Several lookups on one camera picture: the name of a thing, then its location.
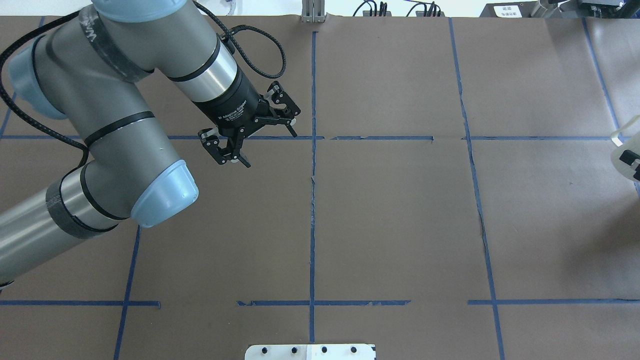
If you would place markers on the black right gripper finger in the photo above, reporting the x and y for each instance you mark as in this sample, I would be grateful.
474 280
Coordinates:
632 162

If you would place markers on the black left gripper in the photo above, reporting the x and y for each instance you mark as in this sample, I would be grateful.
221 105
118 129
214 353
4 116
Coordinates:
231 110

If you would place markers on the white ribbed plastic cup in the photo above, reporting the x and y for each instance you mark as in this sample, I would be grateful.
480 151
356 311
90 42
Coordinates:
632 143

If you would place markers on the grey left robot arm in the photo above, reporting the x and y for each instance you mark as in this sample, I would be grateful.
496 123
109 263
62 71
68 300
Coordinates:
84 67

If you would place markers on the brown paper table cover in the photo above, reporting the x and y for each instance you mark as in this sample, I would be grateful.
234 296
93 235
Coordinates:
450 196

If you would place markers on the aluminium frame post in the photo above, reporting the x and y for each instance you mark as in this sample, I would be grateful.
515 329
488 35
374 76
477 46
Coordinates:
313 11

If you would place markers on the white metal base plate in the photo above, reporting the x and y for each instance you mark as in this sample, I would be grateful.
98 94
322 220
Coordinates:
327 351

